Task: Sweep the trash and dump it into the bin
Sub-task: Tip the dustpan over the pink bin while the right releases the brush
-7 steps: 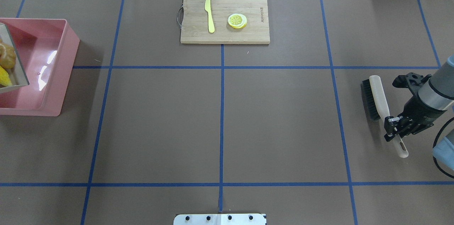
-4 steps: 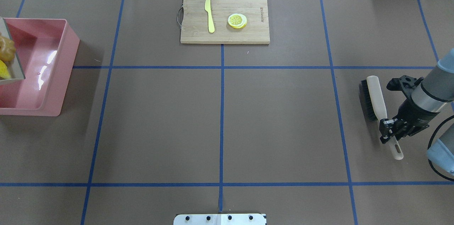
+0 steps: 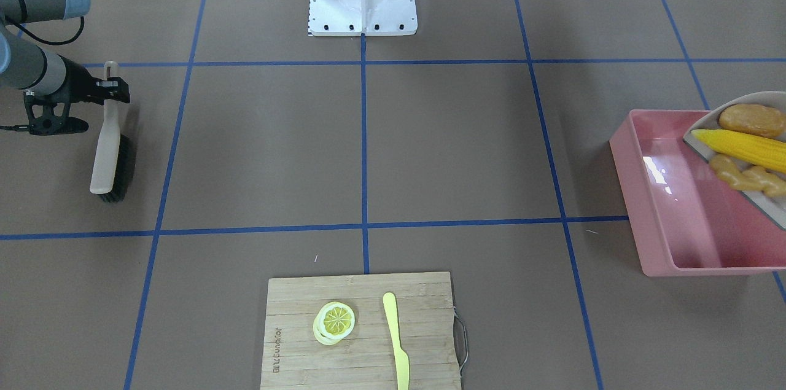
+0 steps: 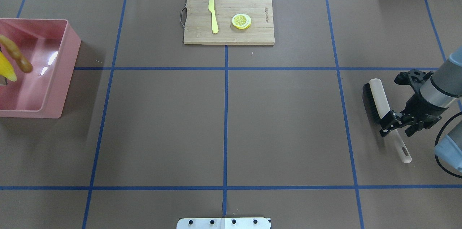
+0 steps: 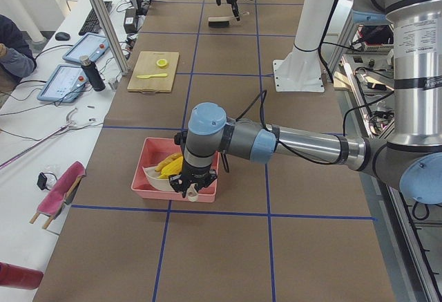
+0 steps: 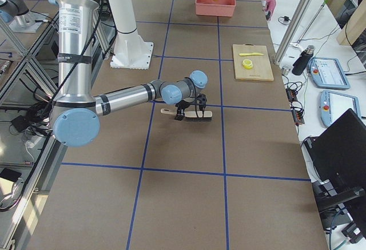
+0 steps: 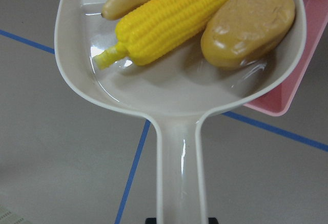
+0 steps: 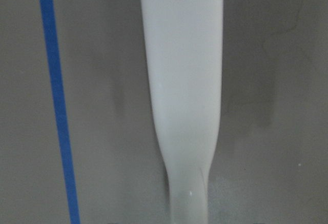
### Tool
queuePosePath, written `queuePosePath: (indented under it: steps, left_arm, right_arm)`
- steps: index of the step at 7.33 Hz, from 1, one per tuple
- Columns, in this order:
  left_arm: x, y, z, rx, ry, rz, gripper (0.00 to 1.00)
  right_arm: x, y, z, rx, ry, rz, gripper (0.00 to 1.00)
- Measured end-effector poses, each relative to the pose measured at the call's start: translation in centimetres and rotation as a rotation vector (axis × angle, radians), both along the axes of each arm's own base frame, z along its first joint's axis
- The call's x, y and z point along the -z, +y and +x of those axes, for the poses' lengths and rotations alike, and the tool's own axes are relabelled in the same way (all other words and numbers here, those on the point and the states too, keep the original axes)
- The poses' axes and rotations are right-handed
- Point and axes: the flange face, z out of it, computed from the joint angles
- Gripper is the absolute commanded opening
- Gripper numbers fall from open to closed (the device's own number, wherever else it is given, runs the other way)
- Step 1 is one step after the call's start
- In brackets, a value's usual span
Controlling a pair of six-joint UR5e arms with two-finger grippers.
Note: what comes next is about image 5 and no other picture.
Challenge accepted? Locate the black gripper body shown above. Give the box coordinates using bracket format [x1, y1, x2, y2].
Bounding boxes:
[169, 169, 218, 198]
[215, 0, 240, 21]

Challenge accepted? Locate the yellow toy corn cob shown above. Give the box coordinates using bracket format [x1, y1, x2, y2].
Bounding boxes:
[159, 156, 184, 179]

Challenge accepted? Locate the tan toy ginger root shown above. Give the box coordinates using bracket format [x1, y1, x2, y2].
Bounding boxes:
[155, 152, 182, 172]

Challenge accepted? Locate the pink plastic bin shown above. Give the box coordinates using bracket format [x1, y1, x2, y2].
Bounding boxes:
[131, 138, 217, 202]

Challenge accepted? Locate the yellow toy lemon slice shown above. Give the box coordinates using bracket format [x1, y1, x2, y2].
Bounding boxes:
[156, 59, 169, 68]

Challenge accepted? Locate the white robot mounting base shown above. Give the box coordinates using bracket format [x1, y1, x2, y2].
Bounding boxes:
[273, 0, 335, 93]

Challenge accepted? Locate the black power adapter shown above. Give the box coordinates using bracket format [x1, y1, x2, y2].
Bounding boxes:
[124, 8, 139, 34]

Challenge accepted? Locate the yellow plastic toy knife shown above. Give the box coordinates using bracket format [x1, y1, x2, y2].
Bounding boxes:
[136, 73, 168, 79]

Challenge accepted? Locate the wooden cutting board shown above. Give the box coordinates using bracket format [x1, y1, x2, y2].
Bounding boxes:
[127, 51, 180, 93]

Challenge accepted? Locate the reacher grabber tool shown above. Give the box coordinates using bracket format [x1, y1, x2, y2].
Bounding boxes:
[0, 107, 104, 170]

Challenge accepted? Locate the black keyboard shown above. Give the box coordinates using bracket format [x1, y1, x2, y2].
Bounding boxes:
[78, 9, 101, 36]

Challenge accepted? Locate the far teach pendant tablet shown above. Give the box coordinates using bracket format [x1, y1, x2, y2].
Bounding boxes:
[62, 32, 109, 64]

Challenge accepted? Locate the teach pendant tablet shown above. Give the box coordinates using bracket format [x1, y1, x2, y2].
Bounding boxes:
[62, 32, 109, 64]
[37, 64, 88, 103]

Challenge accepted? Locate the pink cloth on rack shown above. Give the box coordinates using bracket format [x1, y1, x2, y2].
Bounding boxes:
[37, 161, 86, 216]

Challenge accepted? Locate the black water bottle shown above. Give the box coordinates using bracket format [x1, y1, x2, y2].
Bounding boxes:
[79, 55, 106, 91]

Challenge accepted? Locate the near teach pendant tablet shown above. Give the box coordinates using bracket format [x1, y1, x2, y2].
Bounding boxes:
[37, 64, 88, 103]

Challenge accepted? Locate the black computer mouse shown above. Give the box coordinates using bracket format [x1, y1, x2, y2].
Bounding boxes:
[55, 32, 70, 41]

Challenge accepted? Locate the red cylinder bottle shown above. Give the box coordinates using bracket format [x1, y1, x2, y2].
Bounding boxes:
[0, 263, 44, 290]

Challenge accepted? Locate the seated person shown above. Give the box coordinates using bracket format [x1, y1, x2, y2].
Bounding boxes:
[1, 15, 37, 83]

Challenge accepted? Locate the aluminium frame post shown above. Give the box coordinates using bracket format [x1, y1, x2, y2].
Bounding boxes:
[89, 0, 129, 75]

